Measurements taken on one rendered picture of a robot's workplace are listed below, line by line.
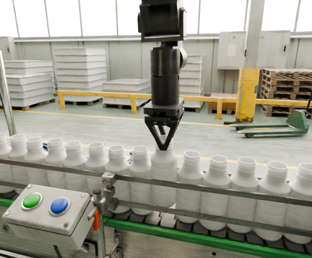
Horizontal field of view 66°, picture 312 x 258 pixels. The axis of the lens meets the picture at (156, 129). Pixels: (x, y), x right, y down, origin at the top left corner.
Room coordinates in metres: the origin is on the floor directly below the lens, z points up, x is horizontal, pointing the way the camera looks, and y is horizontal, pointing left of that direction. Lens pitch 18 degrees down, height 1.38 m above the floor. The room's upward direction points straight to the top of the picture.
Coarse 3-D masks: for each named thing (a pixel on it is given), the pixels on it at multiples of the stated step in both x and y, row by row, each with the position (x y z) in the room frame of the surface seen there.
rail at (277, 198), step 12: (48, 168) 0.53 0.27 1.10; (60, 168) 0.53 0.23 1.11; (72, 168) 0.52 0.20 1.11; (132, 180) 0.48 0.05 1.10; (144, 180) 0.47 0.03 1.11; (156, 180) 0.46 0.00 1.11; (288, 180) 0.46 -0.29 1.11; (216, 192) 0.43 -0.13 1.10; (228, 192) 0.42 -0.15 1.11; (240, 192) 0.42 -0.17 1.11; (252, 192) 0.41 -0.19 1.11; (120, 204) 0.49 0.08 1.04; (132, 204) 0.48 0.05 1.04; (144, 204) 0.47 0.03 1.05; (300, 204) 0.39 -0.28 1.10; (192, 216) 0.44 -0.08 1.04; (204, 216) 0.44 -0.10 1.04; (216, 216) 0.43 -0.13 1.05; (264, 228) 0.40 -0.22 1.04; (276, 228) 0.40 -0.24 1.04; (288, 228) 0.39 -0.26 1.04
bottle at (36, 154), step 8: (32, 144) 0.57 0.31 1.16; (40, 144) 0.58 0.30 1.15; (32, 152) 0.56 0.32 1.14; (40, 152) 0.57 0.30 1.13; (24, 160) 0.56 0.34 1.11; (32, 160) 0.55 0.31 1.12; (40, 160) 0.56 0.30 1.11; (32, 168) 0.55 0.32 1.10; (32, 176) 0.55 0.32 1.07; (40, 176) 0.56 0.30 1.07; (40, 184) 0.56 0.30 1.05; (48, 184) 0.57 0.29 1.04
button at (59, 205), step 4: (56, 200) 0.38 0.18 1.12; (60, 200) 0.38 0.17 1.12; (64, 200) 0.38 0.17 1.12; (52, 204) 0.37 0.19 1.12; (56, 204) 0.37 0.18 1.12; (60, 204) 0.37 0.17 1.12; (64, 204) 0.37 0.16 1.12; (52, 208) 0.36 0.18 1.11; (56, 208) 0.36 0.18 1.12; (60, 208) 0.36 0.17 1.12; (64, 208) 0.36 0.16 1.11; (56, 212) 0.36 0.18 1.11
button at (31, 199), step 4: (28, 196) 0.39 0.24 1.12; (32, 196) 0.39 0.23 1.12; (36, 196) 0.39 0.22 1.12; (24, 200) 0.38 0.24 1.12; (28, 200) 0.38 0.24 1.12; (32, 200) 0.38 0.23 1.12; (36, 200) 0.38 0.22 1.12; (24, 204) 0.37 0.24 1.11; (28, 204) 0.37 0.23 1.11; (32, 204) 0.37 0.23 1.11
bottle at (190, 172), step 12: (192, 156) 0.50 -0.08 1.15; (180, 168) 0.49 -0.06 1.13; (192, 168) 0.47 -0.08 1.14; (180, 180) 0.47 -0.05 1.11; (192, 180) 0.46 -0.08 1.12; (180, 192) 0.47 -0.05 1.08; (192, 192) 0.46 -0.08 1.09; (180, 204) 0.47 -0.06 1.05; (192, 204) 0.46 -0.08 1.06; (180, 216) 0.46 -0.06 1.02
